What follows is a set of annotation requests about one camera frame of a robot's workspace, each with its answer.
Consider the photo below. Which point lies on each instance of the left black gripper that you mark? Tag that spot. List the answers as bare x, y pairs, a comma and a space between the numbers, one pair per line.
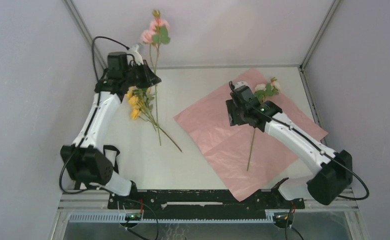
149, 77

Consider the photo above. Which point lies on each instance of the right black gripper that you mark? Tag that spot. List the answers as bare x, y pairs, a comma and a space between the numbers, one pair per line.
233, 120

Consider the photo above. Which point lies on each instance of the white pink rose stem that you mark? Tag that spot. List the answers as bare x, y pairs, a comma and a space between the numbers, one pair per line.
263, 92

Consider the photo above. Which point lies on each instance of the pink purple wrapping paper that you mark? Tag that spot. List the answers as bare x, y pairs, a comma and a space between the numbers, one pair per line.
244, 158

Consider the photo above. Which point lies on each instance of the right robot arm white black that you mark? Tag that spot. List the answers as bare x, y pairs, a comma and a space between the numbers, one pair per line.
331, 170

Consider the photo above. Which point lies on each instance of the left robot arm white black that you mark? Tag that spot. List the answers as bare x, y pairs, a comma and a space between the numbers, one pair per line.
85, 160

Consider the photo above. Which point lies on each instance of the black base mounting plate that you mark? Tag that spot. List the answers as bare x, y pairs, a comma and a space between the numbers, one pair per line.
204, 205

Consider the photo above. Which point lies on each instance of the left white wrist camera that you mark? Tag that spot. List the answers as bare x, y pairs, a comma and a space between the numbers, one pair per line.
135, 55

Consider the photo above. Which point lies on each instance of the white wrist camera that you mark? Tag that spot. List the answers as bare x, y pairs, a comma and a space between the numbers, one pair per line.
135, 55
240, 84

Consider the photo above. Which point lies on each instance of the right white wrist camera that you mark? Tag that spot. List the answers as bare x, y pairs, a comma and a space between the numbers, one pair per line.
240, 84

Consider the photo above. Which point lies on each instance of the aluminium frame rail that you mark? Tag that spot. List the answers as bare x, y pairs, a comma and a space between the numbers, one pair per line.
229, 66

